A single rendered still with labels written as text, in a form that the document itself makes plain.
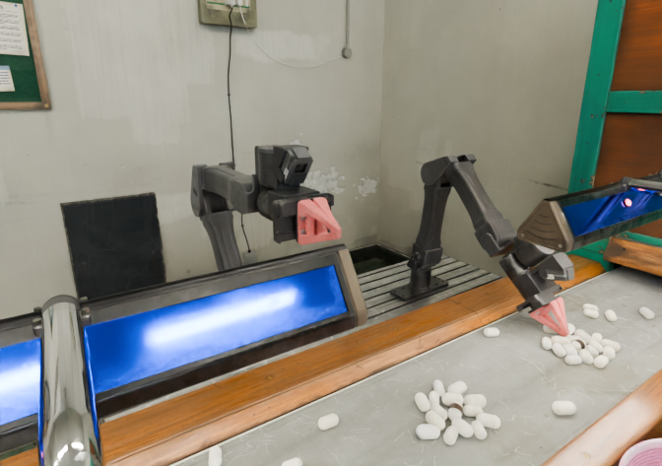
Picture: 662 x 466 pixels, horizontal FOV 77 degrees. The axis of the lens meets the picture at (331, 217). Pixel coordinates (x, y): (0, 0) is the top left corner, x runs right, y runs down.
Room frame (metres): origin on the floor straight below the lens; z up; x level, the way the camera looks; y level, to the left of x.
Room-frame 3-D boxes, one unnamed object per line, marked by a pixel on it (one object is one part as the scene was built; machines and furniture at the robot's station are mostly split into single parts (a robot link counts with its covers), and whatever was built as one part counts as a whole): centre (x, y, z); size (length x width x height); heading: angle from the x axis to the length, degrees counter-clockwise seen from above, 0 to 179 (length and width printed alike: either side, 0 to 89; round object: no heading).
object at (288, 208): (0.58, 0.02, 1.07); 0.09 x 0.07 x 0.07; 35
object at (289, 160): (0.64, 0.05, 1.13); 0.07 x 0.06 x 0.11; 125
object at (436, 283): (1.21, -0.28, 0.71); 0.20 x 0.07 x 0.08; 125
